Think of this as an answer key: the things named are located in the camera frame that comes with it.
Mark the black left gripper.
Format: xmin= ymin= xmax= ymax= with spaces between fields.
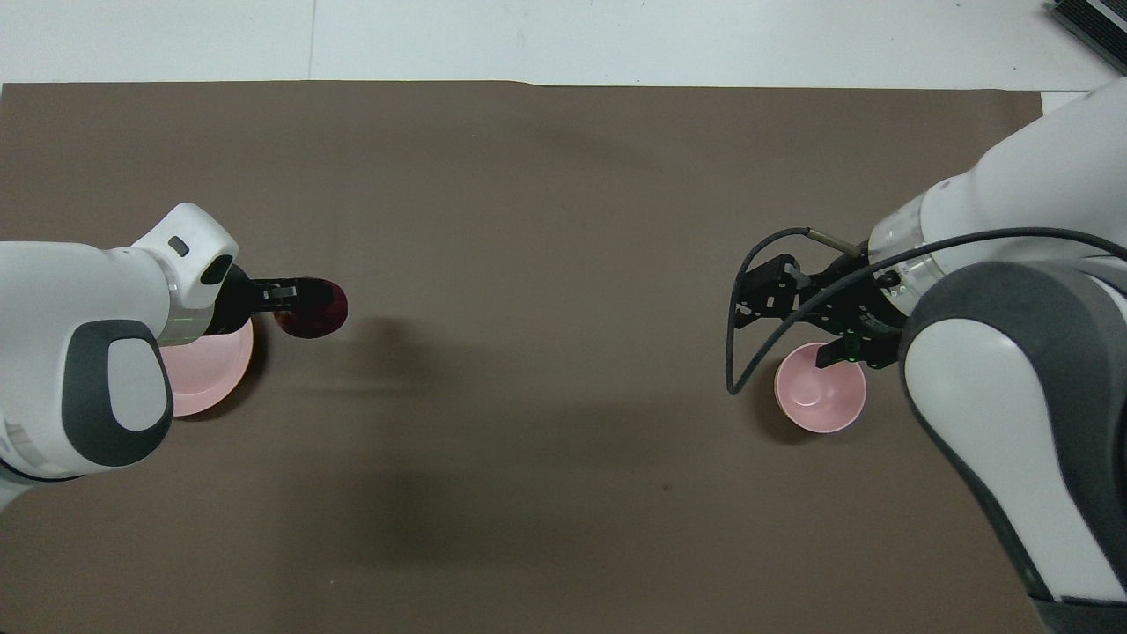
xmin=208 ymin=262 xmax=325 ymax=338

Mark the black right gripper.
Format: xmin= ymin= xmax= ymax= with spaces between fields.
xmin=733 ymin=254 xmax=910 ymax=371

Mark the dark red apple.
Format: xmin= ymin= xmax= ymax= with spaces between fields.
xmin=272 ymin=276 xmax=350 ymax=341

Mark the pink bowl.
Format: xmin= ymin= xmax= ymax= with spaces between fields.
xmin=774 ymin=342 xmax=868 ymax=435

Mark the pink plate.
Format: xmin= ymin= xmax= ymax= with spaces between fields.
xmin=161 ymin=315 xmax=256 ymax=418

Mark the brown table mat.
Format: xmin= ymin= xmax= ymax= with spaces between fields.
xmin=0 ymin=81 xmax=1084 ymax=634

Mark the black ridged metal block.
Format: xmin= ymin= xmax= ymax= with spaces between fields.
xmin=1049 ymin=0 xmax=1127 ymax=77

